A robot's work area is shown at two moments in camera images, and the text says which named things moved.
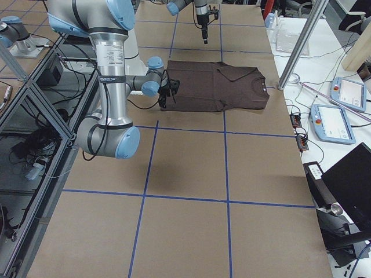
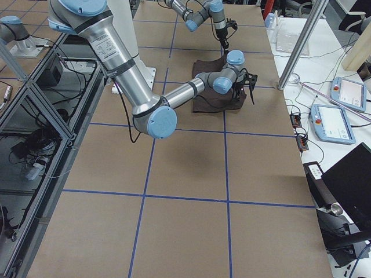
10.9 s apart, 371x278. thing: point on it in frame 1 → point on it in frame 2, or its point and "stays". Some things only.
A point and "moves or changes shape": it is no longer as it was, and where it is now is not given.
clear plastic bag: [285, 42] stays
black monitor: [349, 181] stays
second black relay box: [302, 141] stays
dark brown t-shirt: [212, 86] moves or changes shape
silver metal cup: [337, 208] stays
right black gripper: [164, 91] → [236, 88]
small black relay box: [295, 120] stays
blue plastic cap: [270, 20] stays
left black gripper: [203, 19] → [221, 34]
